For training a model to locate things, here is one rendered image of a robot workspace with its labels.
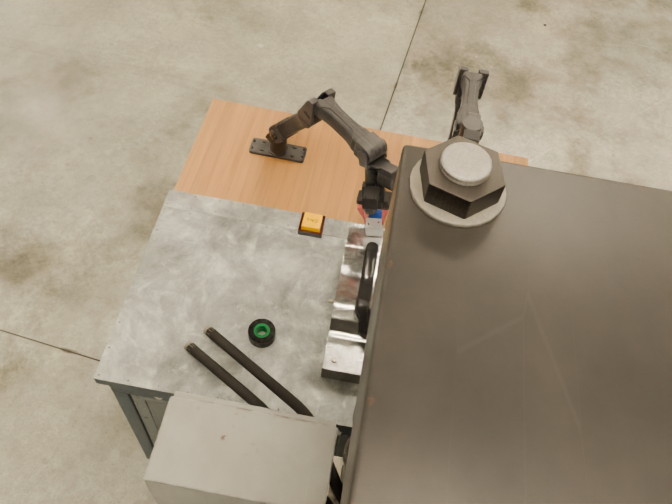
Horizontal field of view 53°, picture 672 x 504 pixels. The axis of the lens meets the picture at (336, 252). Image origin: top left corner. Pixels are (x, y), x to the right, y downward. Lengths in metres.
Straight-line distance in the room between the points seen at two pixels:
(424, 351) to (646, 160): 3.43
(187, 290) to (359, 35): 2.52
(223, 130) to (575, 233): 1.87
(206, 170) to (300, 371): 0.82
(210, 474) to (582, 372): 0.68
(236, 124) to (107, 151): 1.22
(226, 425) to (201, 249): 1.07
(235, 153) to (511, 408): 1.90
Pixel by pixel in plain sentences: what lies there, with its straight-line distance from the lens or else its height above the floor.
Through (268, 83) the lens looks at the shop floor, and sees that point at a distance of 3.90.
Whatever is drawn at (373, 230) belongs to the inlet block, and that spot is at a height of 0.93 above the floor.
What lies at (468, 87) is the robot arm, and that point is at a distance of 2.14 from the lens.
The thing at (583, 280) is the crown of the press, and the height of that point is 2.01.
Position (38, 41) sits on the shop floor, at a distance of 4.35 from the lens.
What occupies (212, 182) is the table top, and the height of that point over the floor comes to 0.80.
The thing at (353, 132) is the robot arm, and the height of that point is 1.20.
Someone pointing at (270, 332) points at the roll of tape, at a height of 0.84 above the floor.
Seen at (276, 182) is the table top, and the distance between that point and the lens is 2.36.
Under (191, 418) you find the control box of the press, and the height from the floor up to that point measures 1.47.
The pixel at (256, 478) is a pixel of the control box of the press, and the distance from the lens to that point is 1.18.
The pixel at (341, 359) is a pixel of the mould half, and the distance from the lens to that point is 1.93.
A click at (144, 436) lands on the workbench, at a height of 0.29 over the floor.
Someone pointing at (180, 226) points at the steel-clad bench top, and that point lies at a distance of 2.26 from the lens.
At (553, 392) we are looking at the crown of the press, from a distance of 0.70.
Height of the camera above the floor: 2.60
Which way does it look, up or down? 55 degrees down
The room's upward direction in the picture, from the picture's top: 7 degrees clockwise
